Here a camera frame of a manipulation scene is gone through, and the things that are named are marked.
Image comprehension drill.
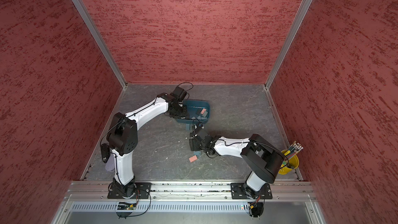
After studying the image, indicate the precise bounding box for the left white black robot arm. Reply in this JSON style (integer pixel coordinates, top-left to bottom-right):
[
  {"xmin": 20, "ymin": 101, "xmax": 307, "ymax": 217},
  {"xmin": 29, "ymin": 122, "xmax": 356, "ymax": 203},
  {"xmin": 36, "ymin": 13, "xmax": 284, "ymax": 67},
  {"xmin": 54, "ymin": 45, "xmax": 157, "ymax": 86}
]
[{"xmin": 105, "ymin": 87, "xmax": 188, "ymax": 199}]

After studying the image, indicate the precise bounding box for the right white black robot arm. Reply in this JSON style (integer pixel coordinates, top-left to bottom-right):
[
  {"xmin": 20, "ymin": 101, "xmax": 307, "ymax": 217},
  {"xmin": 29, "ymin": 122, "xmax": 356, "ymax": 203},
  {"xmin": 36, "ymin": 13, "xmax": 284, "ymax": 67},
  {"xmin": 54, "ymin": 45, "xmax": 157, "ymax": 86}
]
[{"xmin": 189, "ymin": 130, "xmax": 289, "ymax": 200}]

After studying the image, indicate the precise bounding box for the teal plastic storage box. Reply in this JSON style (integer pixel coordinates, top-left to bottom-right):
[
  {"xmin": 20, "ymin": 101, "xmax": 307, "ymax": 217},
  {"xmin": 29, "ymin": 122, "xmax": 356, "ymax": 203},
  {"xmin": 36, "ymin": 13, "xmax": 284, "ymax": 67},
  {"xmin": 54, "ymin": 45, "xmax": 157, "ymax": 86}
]
[{"xmin": 176, "ymin": 100, "xmax": 210, "ymax": 124}]

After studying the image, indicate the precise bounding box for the lavender cloth at left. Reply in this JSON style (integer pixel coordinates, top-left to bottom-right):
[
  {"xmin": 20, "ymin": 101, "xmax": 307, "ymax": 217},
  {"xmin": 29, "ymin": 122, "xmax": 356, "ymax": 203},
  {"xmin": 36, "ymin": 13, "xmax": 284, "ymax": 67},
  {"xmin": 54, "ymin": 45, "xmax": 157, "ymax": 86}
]
[{"xmin": 105, "ymin": 159, "xmax": 116, "ymax": 172}]

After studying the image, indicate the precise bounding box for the yellow pencil cup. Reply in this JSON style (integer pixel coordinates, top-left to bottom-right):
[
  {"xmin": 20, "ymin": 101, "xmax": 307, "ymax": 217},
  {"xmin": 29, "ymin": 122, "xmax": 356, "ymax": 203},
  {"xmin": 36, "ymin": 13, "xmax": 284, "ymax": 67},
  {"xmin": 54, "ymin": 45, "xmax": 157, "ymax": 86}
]
[{"xmin": 278, "ymin": 142, "xmax": 303, "ymax": 175}]

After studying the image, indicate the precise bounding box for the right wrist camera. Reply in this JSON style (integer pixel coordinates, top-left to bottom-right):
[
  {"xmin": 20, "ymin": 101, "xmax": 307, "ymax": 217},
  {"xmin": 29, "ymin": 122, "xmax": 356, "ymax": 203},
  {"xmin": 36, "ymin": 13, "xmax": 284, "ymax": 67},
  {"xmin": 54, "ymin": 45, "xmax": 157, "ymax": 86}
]
[{"xmin": 190, "ymin": 126, "xmax": 212, "ymax": 142}]

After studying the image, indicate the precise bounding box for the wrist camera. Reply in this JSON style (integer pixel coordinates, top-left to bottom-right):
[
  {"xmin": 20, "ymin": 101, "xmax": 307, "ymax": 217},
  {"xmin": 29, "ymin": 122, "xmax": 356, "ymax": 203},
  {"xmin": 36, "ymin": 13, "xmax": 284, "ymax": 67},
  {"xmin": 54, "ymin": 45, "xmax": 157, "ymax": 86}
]
[
  {"xmin": 190, "ymin": 126, "xmax": 212, "ymax": 142},
  {"xmin": 171, "ymin": 86, "xmax": 188, "ymax": 103}
]

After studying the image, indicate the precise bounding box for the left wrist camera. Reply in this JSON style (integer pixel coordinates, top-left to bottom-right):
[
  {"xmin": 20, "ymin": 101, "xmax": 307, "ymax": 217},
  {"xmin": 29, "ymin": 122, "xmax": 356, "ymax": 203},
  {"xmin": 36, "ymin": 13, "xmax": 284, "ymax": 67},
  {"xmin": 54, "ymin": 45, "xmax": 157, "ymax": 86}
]
[{"xmin": 171, "ymin": 86, "xmax": 188, "ymax": 103}]

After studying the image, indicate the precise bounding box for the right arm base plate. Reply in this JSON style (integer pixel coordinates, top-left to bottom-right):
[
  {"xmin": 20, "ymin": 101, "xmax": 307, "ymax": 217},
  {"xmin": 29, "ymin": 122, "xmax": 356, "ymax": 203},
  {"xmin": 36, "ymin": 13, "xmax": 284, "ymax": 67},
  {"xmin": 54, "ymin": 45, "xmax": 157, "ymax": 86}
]
[{"xmin": 230, "ymin": 183, "xmax": 273, "ymax": 200}]

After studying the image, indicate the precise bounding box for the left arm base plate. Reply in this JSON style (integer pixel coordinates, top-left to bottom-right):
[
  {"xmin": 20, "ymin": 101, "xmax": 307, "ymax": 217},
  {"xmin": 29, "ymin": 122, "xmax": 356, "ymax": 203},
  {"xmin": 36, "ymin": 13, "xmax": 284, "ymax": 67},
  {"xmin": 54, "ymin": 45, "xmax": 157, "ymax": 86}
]
[{"xmin": 107, "ymin": 183, "xmax": 152, "ymax": 200}]

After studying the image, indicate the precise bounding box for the black device on left wall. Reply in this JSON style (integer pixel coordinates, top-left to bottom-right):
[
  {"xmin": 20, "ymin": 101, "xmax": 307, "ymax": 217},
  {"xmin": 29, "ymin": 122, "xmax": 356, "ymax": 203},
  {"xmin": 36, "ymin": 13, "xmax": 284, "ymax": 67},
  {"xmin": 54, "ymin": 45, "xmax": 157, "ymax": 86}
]
[{"xmin": 100, "ymin": 143, "xmax": 110, "ymax": 163}]

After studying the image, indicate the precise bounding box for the aluminium front rail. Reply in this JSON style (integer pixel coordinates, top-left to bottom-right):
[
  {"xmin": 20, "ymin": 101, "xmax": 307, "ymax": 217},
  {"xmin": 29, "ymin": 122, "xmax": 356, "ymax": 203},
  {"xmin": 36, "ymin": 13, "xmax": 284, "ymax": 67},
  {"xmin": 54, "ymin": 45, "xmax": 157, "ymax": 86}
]
[{"xmin": 63, "ymin": 180, "xmax": 318, "ymax": 202}]

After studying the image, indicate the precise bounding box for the perforated cable tray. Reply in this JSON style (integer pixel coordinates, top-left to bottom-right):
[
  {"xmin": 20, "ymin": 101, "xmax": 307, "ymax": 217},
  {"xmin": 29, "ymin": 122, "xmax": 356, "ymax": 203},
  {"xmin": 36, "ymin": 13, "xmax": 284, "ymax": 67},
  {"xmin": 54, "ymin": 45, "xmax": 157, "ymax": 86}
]
[{"xmin": 70, "ymin": 201, "xmax": 250, "ymax": 214}]

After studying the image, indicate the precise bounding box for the left aluminium corner post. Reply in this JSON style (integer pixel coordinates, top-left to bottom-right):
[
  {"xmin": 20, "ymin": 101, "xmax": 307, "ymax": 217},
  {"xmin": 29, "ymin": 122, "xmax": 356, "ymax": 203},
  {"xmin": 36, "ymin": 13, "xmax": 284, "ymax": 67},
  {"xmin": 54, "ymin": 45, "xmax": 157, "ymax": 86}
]
[{"xmin": 72, "ymin": 0, "xmax": 128, "ymax": 90}]

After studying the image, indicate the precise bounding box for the aluminium corner post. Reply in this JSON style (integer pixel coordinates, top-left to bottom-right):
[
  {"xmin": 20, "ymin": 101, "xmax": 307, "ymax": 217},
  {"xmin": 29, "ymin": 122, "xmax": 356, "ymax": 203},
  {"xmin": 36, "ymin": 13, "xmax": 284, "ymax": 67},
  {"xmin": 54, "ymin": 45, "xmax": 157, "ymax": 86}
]
[
  {"xmin": 72, "ymin": 0, "xmax": 128, "ymax": 90},
  {"xmin": 265, "ymin": 0, "xmax": 313, "ymax": 90}
]

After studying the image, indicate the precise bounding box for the right aluminium corner post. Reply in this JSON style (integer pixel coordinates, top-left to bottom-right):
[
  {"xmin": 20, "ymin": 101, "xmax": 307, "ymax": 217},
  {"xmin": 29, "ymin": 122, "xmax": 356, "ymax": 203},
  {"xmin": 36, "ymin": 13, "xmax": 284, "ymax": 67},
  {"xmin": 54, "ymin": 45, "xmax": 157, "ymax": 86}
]
[{"xmin": 265, "ymin": 0, "xmax": 313, "ymax": 90}]

